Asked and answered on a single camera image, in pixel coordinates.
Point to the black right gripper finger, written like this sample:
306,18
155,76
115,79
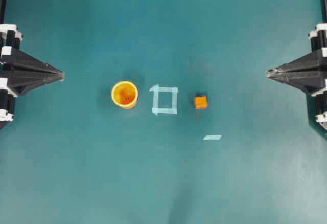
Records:
314,61
310,82

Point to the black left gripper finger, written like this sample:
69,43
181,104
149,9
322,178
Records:
21,82
20,59

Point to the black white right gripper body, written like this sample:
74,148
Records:
318,42

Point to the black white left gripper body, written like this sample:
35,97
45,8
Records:
10,38

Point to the orange cube block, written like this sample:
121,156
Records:
200,101

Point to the yellow orange plastic cup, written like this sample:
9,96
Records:
124,94

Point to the light blue tape strip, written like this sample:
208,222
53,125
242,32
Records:
212,137

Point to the light blue tape square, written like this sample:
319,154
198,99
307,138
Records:
156,89

